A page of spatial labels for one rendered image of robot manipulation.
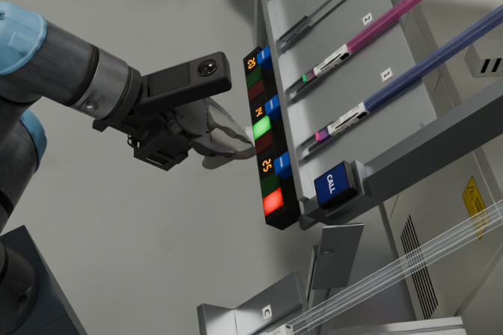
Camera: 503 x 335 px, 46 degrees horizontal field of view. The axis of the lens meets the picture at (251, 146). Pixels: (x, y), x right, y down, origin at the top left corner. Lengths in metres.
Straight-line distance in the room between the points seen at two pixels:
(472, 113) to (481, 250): 0.43
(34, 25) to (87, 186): 1.11
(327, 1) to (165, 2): 1.36
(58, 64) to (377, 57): 0.41
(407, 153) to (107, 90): 0.34
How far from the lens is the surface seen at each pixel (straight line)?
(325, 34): 0.91
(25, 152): 0.86
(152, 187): 1.69
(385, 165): 0.71
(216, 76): 0.67
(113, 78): 0.67
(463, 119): 0.68
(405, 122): 0.74
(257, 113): 0.96
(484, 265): 1.07
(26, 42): 0.64
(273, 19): 1.01
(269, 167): 0.89
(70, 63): 0.65
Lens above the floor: 1.37
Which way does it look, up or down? 52 degrees down
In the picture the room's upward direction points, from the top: straight up
